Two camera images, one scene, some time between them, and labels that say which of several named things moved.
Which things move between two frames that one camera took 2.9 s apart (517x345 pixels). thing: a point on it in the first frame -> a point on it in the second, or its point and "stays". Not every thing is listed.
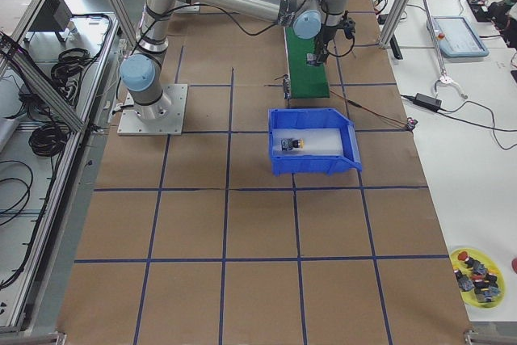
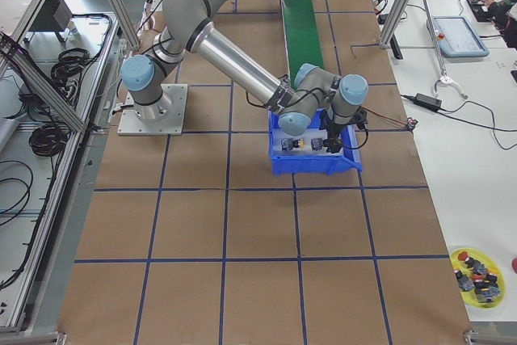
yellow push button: [288, 144] stays
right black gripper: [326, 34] -> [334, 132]
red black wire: [409, 124] stays
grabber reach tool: [444, 78] stays
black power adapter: [427, 102] stays
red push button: [311, 58] -> [317, 144]
